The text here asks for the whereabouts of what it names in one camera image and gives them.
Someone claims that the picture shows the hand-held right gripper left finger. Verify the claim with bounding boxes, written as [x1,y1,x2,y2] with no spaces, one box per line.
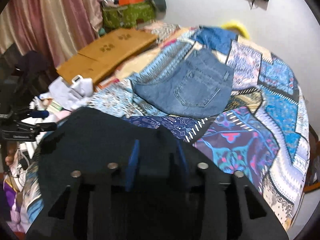
[26,139,141,240]

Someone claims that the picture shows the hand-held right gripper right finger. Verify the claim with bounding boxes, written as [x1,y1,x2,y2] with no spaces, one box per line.
[172,140,288,240]

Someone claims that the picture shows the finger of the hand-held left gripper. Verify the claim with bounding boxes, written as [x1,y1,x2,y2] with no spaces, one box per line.
[34,122,58,133]
[26,109,50,119]

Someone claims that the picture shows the black pants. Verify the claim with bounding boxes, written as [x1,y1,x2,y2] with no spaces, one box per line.
[37,107,233,196]

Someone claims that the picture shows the person's left hand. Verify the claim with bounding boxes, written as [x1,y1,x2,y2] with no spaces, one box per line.
[4,142,19,167]

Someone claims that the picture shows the white cloth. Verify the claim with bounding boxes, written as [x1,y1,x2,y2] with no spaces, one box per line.
[47,76,95,111]

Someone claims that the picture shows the dark clothes pile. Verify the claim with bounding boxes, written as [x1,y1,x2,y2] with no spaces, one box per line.
[0,45,54,110]

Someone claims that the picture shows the blue denim jeans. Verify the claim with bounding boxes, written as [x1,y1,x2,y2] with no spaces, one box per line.
[130,48,235,119]

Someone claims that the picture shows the flat cardboard box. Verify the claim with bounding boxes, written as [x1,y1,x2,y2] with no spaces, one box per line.
[56,28,159,85]

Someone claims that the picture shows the patchwork printed blanket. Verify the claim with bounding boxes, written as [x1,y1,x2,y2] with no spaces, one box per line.
[20,22,311,231]

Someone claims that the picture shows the pink curtain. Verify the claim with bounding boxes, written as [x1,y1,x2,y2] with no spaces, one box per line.
[0,0,105,65]

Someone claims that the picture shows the green patterned bag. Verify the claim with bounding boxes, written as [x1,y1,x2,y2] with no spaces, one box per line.
[102,1,157,29]

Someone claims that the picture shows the yellow ring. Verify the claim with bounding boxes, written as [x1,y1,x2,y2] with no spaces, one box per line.
[221,19,250,38]

